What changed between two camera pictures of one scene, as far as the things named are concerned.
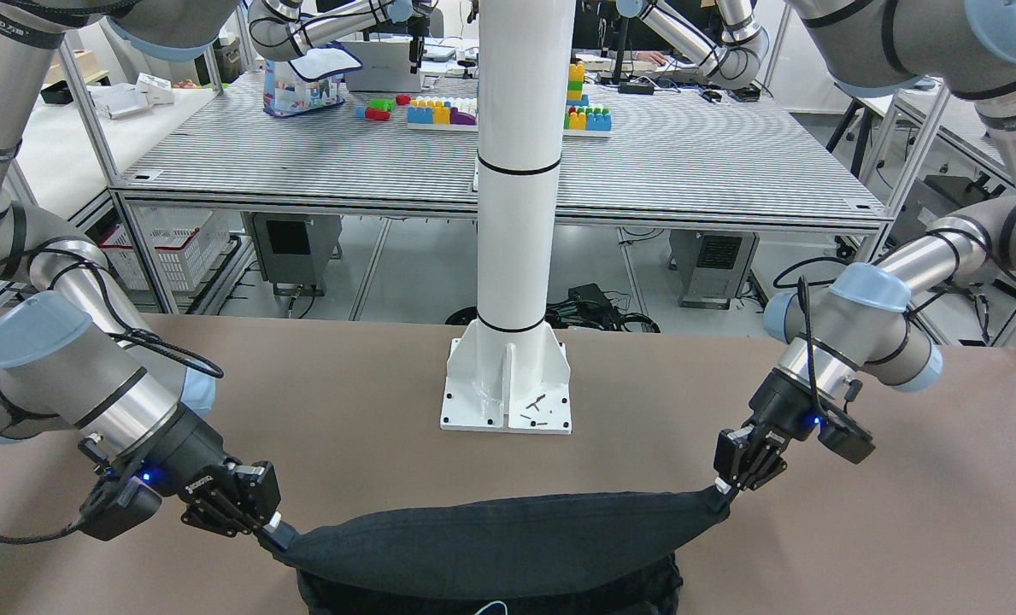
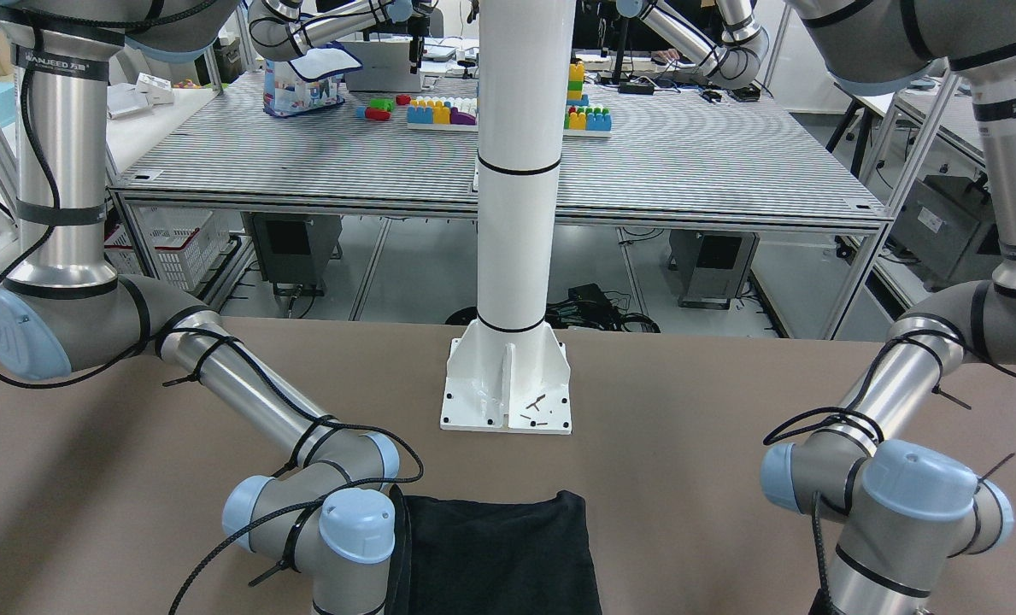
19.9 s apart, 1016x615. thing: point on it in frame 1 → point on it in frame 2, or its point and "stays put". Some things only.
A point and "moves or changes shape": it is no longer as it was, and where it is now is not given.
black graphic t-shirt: (608, 553) moves or changes shape
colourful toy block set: (462, 114) stays put
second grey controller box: (712, 265) stays put
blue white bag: (310, 79) stays put
